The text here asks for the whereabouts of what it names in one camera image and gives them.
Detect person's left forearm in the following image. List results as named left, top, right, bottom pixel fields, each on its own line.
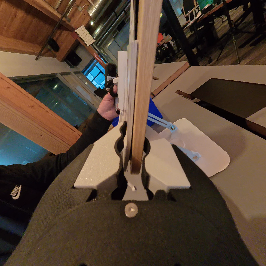
left=48, top=111, right=113, bottom=179

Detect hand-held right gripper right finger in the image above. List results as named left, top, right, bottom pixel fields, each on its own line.
left=142, top=138, right=191, bottom=201

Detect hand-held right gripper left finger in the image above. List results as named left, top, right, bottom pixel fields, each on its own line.
left=74, top=121, right=127, bottom=201

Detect paned window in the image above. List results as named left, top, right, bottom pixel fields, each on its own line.
left=82, top=60, right=107, bottom=90

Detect black steel column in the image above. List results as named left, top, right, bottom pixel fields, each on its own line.
left=162, top=0, right=200, bottom=67

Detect person's left hand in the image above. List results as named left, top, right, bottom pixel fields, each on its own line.
left=97, top=92, right=121, bottom=121

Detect wooden pillar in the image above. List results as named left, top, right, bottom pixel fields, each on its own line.
left=0, top=72, right=82, bottom=155

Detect person's black jacket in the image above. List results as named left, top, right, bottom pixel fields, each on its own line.
left=0, top=154, right=69, bottom=258

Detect metal air duct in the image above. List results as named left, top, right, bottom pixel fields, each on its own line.
left=87, top=0, right=132, bottom=46

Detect wooden stand board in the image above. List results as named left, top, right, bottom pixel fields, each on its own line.
left=130, top=0, right=163, bottom=174

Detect white paper notice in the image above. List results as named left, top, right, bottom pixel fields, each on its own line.
left=75, top=25, right=96, bottom=47

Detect black tripod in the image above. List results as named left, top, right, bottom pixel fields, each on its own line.
left=216, top=0, right=251, bottom=64

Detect blue plastic bin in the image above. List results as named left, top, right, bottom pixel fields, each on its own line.
left=112, top=98, right=163, bottom=127

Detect background office desks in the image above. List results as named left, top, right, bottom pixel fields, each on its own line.
left=181, top=0, right=266, bottom=49

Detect black wall speaker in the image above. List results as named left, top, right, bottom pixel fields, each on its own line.
left=64, top=51, right=82, bottom=67

